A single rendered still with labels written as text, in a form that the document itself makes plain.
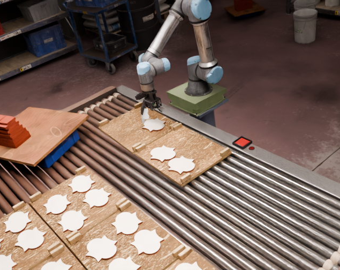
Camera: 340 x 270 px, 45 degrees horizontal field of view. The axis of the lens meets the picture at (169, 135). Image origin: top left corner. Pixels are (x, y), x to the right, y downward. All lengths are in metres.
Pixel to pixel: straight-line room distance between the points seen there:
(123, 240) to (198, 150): 0.68
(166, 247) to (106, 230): 0.30
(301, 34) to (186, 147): 3.69
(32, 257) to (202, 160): 0.93
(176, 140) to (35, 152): 0.78
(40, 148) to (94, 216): 0.60
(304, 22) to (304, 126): 1.95
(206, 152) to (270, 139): 1.74
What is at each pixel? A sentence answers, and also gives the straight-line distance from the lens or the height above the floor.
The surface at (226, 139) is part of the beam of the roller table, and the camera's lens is 2.32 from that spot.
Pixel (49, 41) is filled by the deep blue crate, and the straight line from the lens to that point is 6.54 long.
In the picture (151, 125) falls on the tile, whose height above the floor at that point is 0.95.
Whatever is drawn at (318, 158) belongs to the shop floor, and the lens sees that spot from 3.66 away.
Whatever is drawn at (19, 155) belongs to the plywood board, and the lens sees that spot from 2.42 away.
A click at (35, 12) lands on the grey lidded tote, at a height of 0.77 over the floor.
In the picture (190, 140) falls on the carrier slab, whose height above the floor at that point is 0.94.
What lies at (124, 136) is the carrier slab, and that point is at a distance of 2.47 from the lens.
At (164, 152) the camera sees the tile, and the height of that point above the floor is 0.95.
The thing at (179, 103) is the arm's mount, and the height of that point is 0.91.
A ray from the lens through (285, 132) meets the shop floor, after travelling 3.97.
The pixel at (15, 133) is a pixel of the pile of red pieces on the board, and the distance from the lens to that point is 2.48.
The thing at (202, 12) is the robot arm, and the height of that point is 1.53.
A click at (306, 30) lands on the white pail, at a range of 5.68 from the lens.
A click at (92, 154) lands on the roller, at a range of 2.43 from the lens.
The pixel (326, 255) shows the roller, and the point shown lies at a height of 0.91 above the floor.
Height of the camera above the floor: 2.25
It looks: 33 degrees down
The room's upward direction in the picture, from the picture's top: 11 degrees counter-clockwise
